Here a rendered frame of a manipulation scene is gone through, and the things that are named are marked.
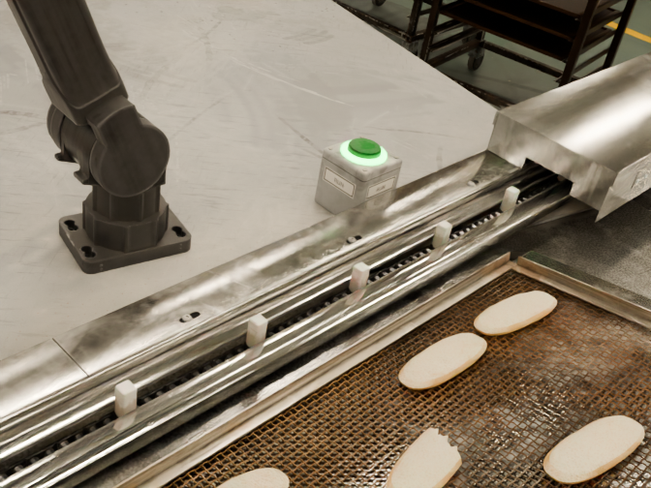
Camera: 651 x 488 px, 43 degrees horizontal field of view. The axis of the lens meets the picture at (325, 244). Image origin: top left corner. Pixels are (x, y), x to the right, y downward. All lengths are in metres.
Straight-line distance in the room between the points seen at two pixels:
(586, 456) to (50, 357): 0.42
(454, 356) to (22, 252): 0.45
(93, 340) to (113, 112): 0.20
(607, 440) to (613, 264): 0.44
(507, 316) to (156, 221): 0.36
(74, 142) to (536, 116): 0.60
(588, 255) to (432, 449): 0.51
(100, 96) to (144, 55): 0.57
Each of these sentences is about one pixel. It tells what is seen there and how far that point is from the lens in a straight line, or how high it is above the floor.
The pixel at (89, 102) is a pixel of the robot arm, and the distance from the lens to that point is 0.76.
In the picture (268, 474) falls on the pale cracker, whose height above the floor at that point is 0.91.
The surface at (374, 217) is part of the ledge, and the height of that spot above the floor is 0.86.
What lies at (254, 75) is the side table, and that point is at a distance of 1.31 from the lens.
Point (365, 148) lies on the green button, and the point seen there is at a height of 0.91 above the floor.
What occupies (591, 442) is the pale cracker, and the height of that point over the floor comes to 0.93.
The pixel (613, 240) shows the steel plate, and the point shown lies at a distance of 1.11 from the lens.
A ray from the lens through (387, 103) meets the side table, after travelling 1.29.
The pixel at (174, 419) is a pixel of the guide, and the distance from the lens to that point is 0.67.
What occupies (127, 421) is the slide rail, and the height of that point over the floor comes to 0.85.
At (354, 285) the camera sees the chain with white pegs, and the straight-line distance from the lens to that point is 0.84.
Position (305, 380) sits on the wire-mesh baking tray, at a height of 0.89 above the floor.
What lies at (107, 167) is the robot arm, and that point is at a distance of 0.78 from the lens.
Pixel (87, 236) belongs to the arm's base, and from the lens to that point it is 0.89.
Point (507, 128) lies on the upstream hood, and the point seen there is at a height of 0.90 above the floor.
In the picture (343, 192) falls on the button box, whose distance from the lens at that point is 0.96.
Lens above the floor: 1.35
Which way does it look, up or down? 35 degrees down
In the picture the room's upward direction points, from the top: 11 degrees clockwise
